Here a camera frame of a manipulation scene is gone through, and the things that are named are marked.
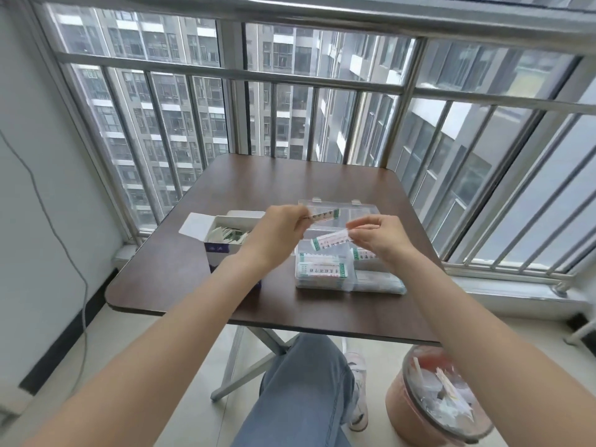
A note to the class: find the white green-edged bandage packet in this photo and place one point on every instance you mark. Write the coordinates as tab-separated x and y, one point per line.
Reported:
331	239

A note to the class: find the grey metal table frame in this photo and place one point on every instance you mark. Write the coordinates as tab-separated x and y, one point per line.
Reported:
254	363

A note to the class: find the person's left forearm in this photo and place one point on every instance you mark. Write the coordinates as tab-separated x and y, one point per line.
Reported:
153	353

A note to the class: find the person's right forearm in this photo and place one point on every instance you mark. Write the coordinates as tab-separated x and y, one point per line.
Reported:
493	349

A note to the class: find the person's left hand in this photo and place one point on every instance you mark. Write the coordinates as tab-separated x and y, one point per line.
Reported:
272	235

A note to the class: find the person's right thumb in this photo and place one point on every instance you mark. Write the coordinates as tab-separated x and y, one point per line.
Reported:
359	233

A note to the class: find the grey apartment building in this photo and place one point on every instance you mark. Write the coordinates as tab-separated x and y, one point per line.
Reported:
195	107

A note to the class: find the pile of paper wrapper scraps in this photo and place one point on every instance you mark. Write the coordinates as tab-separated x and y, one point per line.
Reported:
442	391

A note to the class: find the clear plastic organizer box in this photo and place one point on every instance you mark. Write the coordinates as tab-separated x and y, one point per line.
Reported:
347	274

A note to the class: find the pink trash bin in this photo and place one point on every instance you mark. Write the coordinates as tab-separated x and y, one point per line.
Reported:
433	400

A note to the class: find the pile of packets in carton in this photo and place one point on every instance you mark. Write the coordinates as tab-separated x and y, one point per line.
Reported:
228	235

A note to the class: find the person's blue jeans leg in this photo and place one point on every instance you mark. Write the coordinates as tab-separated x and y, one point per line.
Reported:
298	395

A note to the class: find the torn bandage wrapper strip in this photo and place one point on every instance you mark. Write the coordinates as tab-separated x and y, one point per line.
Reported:
323	215

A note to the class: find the person's white shoe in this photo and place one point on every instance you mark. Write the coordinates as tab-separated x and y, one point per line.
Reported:
357	391

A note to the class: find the person's right hand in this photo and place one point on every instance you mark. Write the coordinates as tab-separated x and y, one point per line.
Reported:
389	239

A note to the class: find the white pipe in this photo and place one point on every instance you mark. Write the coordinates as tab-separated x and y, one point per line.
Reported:
579	334

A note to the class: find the white green bandage packet stack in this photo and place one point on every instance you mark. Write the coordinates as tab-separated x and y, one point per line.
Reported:
323	268

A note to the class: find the white and blue cardboard box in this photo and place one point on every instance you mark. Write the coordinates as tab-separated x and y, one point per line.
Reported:
221	253

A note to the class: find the person's left fingers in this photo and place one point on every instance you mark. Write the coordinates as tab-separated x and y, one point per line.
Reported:
292	212

